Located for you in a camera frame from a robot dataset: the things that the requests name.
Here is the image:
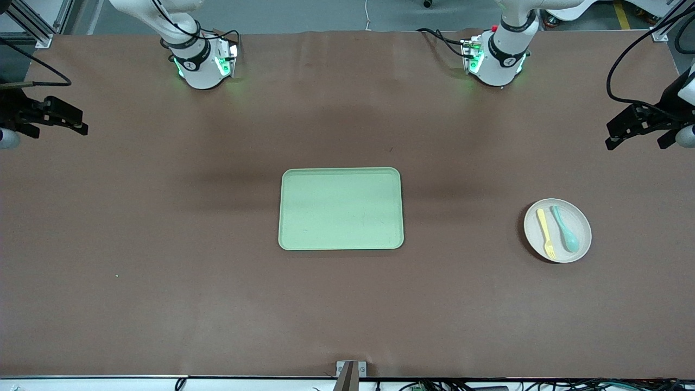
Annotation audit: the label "yellow plastic fork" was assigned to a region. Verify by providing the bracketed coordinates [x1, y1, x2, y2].
[537, 208, 556, 259]

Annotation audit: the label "white table edge rail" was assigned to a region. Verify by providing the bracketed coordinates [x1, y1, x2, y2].
[0, 375, 695, 391]

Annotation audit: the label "light green rectangular tray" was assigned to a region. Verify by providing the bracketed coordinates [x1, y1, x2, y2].
[278, 167, 405, 251]

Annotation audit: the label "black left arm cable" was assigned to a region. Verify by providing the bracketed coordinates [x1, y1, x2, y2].
[607, 0, 695, 109]

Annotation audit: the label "tangled cables under table edge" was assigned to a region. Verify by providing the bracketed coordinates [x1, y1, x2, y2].
[375, 379, 695, 391]

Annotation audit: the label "teal plastic spoon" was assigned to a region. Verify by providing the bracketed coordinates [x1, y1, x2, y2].
[551, 205, 580, 254]

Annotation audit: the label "black base cable bundle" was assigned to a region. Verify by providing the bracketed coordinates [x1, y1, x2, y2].
[417, 28, 469, 58]

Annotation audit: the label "brown table cover sheet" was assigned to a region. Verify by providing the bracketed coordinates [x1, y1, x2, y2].
[0, 28, 695, 379]

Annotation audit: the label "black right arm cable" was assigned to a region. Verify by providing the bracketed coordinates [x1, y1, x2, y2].
[0, 35, 72, 87]

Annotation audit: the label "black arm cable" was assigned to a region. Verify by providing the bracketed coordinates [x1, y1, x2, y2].
[0, 35, 72, 87]
[607, 0, 695, 109]

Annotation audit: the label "aluminium frame post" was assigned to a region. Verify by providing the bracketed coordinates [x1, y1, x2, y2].
[652, 0, 695, 43]
[0, 0, 74, 49]

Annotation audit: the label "beige round plate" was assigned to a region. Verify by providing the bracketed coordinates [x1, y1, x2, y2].
[523, 198, 592, 264]

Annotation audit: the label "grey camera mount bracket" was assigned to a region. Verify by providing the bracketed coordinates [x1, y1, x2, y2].
[336, 361, 368, 391]

